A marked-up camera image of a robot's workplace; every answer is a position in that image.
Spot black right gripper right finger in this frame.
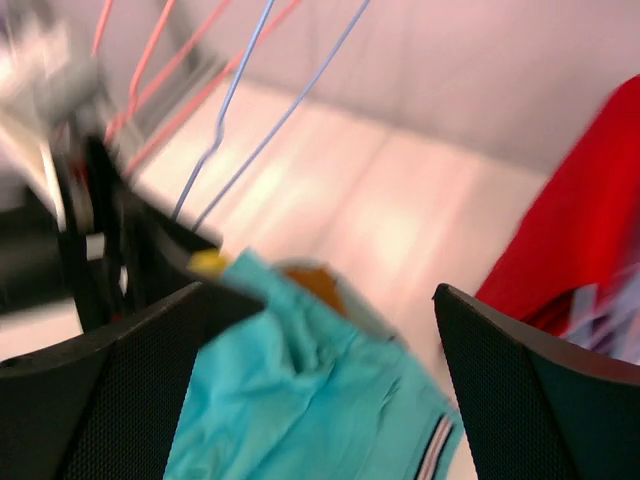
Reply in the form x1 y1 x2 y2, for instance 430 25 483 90
433 284 639 480

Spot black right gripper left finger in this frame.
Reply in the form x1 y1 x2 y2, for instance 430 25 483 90
1 283 264 479

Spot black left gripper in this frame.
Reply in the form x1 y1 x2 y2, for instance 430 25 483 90
1 136 220 330

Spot yellow trousers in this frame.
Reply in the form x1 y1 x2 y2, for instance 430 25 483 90
187 249 232 278

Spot red trousers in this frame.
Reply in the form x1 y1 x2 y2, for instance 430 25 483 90
475 77 639 336

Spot teal trousers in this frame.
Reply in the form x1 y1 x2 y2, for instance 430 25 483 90
165 251 463 479

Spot brown trousers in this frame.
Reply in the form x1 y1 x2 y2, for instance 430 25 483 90
281 266 346 316

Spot blue hanger with red trousers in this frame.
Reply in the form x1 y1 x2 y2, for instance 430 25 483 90
562 264 639 365

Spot blue plastic basin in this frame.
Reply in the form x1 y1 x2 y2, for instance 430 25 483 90
275 259 404 343

